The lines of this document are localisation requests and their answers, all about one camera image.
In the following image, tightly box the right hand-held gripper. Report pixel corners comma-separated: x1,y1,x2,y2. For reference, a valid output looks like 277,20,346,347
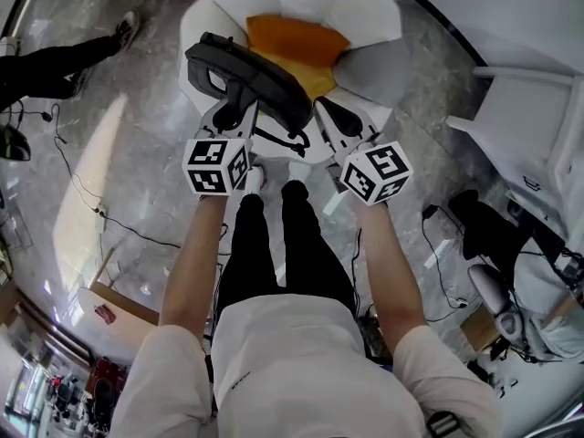
314,98,414,207

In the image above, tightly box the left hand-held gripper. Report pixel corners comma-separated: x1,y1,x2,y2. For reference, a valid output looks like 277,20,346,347
182,99,260,196

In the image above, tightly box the black backpack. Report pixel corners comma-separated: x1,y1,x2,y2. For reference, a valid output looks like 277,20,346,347
184,31,316,158

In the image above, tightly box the white round beanbag chair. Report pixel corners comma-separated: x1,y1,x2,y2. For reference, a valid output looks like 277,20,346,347
179,0,403,163

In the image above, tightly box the person's left forearm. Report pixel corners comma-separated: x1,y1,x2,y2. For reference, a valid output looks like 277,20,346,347
158,194,234,350

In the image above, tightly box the person's right forearm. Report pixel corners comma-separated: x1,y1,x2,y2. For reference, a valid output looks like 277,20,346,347
350,196,430,350

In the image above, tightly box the yellow seat cushion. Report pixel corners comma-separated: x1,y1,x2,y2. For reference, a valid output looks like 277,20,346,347
248,47,339,104

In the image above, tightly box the person's right white shoe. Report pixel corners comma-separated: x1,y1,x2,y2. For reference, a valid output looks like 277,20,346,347
287,161,314,184

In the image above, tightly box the person's white shoe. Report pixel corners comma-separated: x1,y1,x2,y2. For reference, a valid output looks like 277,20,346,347
244,164,266,196
287,161,314,184

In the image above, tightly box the person's left white shoe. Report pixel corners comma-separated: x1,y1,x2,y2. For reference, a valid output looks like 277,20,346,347
244,164,266,196

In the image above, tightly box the orange square cushion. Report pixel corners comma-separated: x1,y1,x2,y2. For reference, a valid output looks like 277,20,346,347
245,15,351,68

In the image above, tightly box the white cabinet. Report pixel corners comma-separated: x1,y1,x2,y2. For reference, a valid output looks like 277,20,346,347
444,64,584,245

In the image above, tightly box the light wooden table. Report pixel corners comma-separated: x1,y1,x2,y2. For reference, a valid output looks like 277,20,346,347
75,285,161,364

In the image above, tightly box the cardboard box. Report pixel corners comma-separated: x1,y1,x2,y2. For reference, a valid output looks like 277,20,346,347
458,306,503,353

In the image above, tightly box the person's white t-shirt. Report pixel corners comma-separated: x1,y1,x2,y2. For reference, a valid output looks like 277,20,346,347
109,293,503,438

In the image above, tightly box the grey shoulder strap buckle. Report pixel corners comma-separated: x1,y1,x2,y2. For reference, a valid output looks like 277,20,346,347
426,411,462,438

